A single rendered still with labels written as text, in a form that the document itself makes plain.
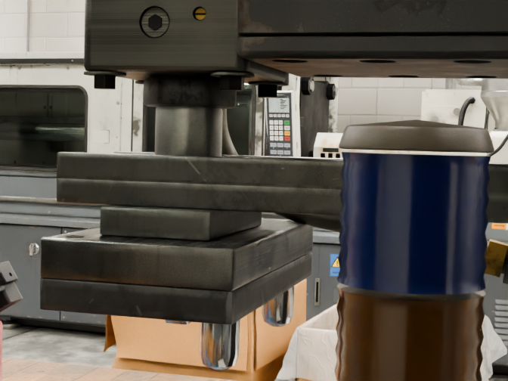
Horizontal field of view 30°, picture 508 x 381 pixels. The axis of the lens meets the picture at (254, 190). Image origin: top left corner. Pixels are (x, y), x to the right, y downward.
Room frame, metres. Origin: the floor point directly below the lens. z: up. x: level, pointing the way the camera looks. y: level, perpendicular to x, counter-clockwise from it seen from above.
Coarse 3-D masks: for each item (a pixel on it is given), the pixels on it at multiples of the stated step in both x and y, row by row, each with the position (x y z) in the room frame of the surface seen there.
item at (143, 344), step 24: (120, 336) 2.90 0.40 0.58; (144, 336) 2.86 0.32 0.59; (168, 336) 2.83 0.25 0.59; (192, 336) 2.81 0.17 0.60; (240, 336) 2.76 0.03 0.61; (264, 336) 2.82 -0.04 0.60; (288, 336) 3.03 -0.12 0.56; (120, 360) 2.92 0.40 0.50; (144, 360) 2.87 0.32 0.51; (168, 360) 2.83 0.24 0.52; (192, 360) 2.80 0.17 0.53; (240, 360) 2.76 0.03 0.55; (264, 360) 2.82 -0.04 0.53
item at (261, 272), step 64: (192, 128) 0.51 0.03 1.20; (64, 192) 0.50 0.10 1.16; (128, 192) 0.49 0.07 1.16; (192, 192) 0.48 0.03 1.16; (256, 192) 0.47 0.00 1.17; (320, 192) 0.46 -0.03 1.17; (64, 256) 0.46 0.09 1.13; (128, 256) 0.45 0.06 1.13; (192, 256) 0.44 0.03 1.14; (256, 256) 0.48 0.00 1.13; (192, 320) 0.44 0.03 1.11
